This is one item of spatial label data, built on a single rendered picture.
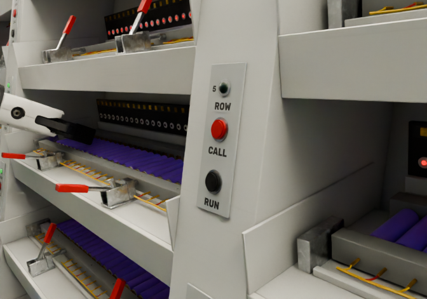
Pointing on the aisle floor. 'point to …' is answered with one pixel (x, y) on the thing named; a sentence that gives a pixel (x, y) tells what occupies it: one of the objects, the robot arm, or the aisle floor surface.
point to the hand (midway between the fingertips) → (79, 133)
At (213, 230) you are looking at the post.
